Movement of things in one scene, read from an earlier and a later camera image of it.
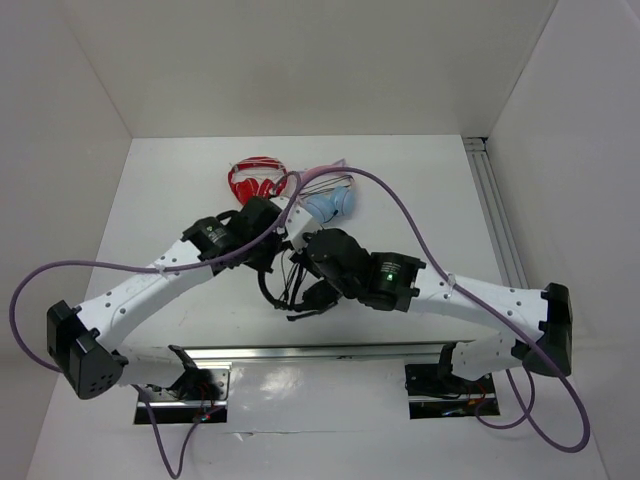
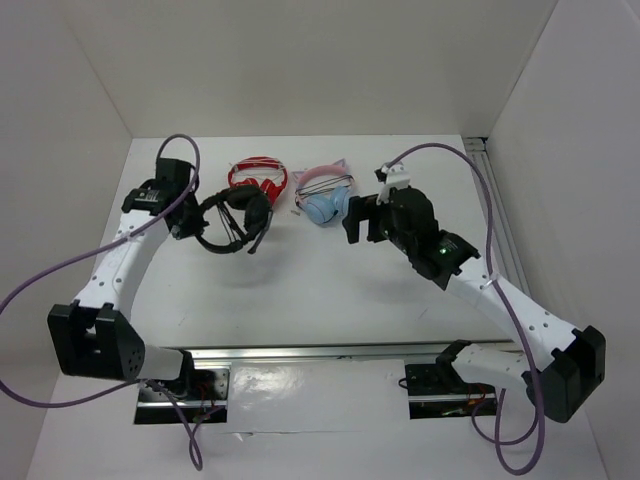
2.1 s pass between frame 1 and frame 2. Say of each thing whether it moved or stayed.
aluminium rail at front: stayed
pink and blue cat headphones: stayed
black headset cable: moved
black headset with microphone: moved
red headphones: stayed
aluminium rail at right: stayed
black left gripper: moved
